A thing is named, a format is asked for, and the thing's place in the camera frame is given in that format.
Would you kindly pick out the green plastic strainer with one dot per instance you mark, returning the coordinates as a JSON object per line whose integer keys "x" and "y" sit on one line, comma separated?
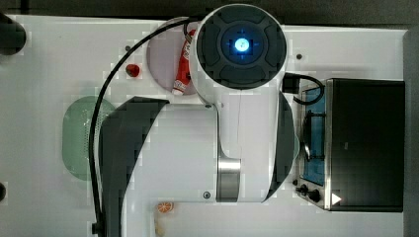
{"x": 75, "y": 137}

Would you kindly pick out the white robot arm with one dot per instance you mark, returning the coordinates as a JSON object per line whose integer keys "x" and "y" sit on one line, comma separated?
{"x": 237, "y": 144}

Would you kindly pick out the red ketchup bottle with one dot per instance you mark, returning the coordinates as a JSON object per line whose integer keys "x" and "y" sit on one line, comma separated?
{"x": 183, "y": 78}

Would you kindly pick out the grey round plate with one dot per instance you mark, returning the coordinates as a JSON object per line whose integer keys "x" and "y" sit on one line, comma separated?
{"x": 163, "y": 56}

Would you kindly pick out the green mug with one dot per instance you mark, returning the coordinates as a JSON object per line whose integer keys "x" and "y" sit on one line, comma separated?
{"x": 296, "y": 146}

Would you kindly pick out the red strawberry toy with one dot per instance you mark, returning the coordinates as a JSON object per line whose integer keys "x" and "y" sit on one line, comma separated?
{"x": 132, "y": 70}

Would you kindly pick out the orange slice toy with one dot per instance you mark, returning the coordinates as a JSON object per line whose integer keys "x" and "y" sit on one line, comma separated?
{"x": 165, "y": 207}

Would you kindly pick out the black toaster oven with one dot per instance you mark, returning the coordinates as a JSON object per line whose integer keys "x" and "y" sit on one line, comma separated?
{"x": 352, "y": 145}

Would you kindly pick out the black round post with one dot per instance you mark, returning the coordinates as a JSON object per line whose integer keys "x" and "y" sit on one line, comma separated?
{"x": 13, "y": 36}

